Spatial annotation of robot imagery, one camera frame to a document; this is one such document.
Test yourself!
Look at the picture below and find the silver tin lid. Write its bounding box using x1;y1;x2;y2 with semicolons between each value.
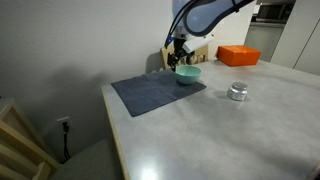
230;82;248;91

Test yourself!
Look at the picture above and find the silver candle tin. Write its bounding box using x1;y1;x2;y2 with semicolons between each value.
227;88;247;101

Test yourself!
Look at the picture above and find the white wall outlet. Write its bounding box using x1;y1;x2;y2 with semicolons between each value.
57;116;72;132

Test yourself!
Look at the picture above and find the orange box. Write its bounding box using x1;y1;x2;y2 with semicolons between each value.
216;45;261;67

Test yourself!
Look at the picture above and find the wooden chair front left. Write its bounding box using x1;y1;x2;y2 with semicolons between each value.
0;98;60;180

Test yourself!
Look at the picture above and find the black power cable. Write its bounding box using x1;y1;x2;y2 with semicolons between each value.
61;121;72;162

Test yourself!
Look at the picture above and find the green bowl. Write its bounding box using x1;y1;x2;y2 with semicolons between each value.
174;65;202;85

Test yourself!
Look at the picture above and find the grey kitchen counter cabinet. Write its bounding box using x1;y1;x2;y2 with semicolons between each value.
245;22;284;62

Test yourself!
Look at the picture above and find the dark blue cloth mat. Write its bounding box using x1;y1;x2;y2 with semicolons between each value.
112;70;206;117

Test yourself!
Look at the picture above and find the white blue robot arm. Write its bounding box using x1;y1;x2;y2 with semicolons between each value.
164;0;254;71

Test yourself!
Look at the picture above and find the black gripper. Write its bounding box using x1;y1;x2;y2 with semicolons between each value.
167;38;187;71

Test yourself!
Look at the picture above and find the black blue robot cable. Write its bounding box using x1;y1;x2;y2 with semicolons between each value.
163;0;201;50

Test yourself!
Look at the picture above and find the black microwave oven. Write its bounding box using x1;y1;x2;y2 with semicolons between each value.
256;2;294;23

